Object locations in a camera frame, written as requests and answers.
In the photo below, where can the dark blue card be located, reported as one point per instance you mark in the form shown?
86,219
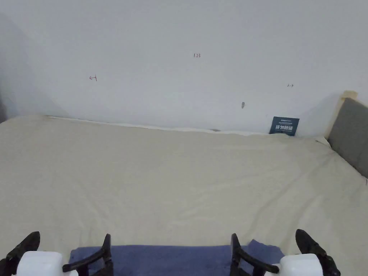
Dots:
284,125

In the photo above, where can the bed with beige sheet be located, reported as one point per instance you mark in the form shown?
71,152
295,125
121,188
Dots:
161,178

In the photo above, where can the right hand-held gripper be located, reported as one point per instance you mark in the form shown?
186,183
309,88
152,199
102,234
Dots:
300,266

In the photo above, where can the dark blue garment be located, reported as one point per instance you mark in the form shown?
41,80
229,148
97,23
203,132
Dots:
169,260

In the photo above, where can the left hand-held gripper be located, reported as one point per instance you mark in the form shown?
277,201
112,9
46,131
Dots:
38,264

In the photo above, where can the grey padded headboard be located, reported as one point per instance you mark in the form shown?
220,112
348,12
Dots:
349,135

